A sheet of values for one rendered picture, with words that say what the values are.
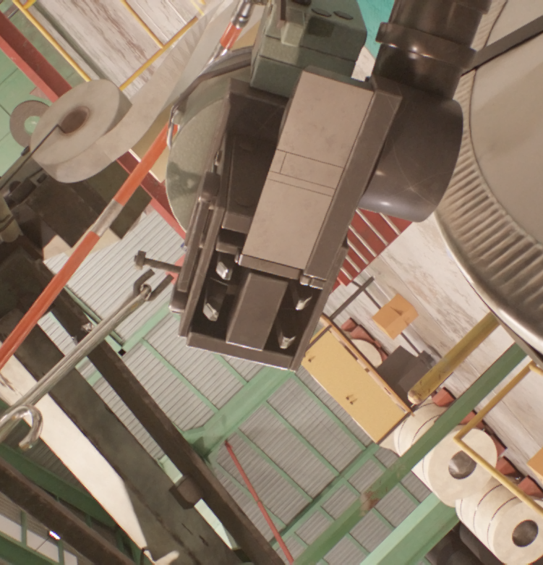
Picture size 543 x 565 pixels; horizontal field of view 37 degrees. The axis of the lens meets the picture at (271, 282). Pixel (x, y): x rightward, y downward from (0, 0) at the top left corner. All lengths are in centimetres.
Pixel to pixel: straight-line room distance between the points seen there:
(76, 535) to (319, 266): 93
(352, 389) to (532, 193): 1010
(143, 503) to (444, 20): 97
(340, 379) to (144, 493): 926
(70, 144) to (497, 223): 76
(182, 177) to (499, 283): 25
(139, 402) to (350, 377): 936
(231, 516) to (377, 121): 93
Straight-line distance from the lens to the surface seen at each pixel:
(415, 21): 48
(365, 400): 1076
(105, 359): 122
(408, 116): 45
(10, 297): 124
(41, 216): 127
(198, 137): 58
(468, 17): 48
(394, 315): 974
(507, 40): 79
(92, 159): 116
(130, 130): 116
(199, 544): 135
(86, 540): 133
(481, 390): 405
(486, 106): 70
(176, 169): 60
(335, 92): 41
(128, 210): 142
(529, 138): 61
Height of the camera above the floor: 146
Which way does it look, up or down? 3 degrees down
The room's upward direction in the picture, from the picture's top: 134 degrees counter-clockwise
